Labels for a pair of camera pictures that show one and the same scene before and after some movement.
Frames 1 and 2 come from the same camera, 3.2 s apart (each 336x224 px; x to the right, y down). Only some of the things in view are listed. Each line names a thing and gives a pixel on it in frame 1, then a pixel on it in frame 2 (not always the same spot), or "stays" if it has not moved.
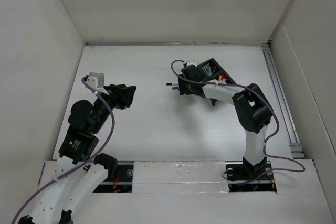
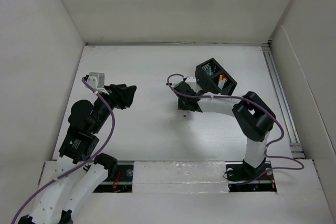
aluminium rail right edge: (296, 146) stays
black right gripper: (185, 87) → (184, 102)
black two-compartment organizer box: (211, 70) stays
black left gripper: (117, 96) stays
